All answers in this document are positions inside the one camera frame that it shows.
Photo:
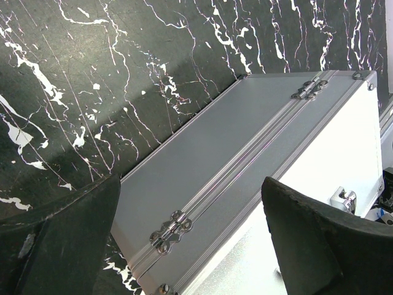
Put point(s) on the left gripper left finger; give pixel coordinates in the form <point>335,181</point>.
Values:
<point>58,247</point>

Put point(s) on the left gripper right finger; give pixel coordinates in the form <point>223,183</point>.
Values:
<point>323,250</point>

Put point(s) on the silver metal medicine case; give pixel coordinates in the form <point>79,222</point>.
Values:
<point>190,216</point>

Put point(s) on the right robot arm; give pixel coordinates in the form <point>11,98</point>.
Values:
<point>382,209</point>

